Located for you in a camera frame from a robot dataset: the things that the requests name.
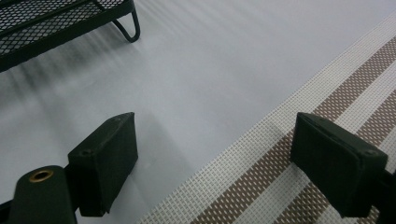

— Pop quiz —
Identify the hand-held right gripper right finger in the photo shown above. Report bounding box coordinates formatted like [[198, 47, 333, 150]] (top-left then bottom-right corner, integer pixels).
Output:
[[290, 111, 389, 218]]

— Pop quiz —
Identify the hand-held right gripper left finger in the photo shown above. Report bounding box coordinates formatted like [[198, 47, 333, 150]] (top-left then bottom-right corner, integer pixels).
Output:
[[66, 111, 139, 218]]

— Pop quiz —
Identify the striped woven placemat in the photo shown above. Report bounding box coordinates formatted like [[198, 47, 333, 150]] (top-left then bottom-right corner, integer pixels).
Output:
[[134, 9, 396, 224]]

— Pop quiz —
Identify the black metal mesh rack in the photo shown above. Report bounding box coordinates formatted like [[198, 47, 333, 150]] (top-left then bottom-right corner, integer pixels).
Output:
[[0, 0, 142, 73]]

